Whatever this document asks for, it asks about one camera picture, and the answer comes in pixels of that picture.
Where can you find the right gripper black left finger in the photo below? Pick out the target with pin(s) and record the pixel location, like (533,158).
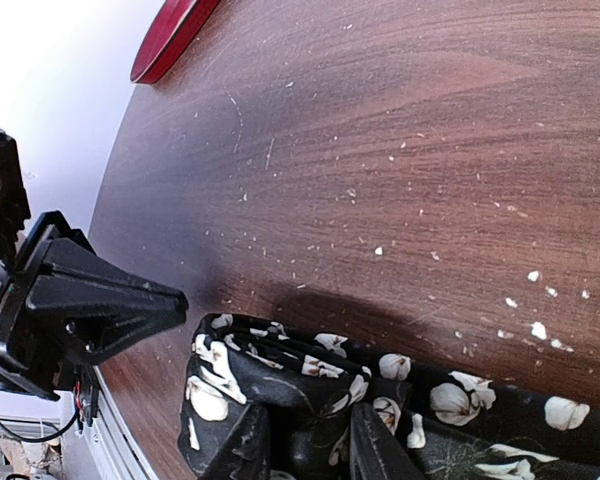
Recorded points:
(245,454)

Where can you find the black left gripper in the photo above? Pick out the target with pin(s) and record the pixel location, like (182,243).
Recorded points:
(58,300)

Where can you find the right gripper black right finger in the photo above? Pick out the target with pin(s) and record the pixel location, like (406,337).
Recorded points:
(374,453)

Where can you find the black skull pattern tie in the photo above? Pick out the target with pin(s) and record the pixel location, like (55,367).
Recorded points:
(451,424)

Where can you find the dark red round tray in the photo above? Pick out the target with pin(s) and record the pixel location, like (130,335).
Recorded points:
(174,27)

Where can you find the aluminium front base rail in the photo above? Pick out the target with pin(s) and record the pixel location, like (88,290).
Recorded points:
(115,451)

